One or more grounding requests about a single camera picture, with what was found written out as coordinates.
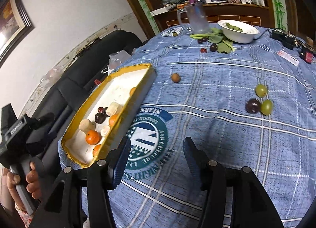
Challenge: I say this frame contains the white banana piece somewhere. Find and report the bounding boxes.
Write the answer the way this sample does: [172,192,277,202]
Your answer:
[79,119,96,134]
[105,102,123,117]

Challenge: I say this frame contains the white paper card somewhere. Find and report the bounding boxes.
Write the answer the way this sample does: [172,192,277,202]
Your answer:
[277,50,299,67]

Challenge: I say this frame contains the person's left hand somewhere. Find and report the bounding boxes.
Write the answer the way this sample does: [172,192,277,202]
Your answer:
[7,162,42,211]

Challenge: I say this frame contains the orange tangerine on table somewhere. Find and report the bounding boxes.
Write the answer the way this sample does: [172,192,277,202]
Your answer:
[109,114,119,127]

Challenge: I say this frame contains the clear plastic bag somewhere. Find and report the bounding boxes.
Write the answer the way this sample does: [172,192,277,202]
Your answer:
[101,50,131,74]

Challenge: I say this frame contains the green leafy vegetable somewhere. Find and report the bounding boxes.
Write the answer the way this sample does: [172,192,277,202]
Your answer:
[190,27,235,54]

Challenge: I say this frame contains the orange tangerine pair left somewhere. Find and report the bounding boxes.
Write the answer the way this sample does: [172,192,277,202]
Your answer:
[93,144,102,157]

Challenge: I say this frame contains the white bowl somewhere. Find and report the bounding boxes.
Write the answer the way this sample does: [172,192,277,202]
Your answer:
[217,20,259,44]

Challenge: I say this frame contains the black red small box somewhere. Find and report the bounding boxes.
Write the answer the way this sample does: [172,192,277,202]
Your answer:
[299,44,313,64]

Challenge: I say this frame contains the black leather sofa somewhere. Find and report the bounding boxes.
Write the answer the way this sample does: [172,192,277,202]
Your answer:
[28,30,143,173]

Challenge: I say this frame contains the black power adapter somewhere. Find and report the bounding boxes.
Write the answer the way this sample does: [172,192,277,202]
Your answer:
[271,28,296,50]

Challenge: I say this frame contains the dark plum by leaf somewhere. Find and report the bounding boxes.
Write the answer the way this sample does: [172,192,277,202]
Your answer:
[209,44,218,52]

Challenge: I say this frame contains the white banana piece lower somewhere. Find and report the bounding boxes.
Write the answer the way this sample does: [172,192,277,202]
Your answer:
[79,119,96,134]

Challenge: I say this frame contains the wooden sideboard cabinet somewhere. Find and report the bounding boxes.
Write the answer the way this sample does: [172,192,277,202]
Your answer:
[154,3,275,31]

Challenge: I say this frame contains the yellow rimmed white tray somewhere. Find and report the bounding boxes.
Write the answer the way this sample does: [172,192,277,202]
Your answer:
[59,64,156,168]

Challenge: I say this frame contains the dark plum near grapes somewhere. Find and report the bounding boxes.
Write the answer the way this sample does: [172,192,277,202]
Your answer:
[245,98,261,114]

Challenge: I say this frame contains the brown longan fruit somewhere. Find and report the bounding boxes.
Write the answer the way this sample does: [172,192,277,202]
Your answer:
[171,73,181,83]

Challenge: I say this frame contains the framed wall picture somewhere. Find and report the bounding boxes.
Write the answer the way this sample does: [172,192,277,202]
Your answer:
[1,0,33,66]

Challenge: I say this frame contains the blue plaid tablecloth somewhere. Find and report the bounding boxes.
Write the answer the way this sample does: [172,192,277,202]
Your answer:
[58,21,316,228]

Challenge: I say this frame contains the red plastic bag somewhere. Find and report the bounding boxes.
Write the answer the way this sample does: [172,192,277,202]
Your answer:
[94,79,101,86]

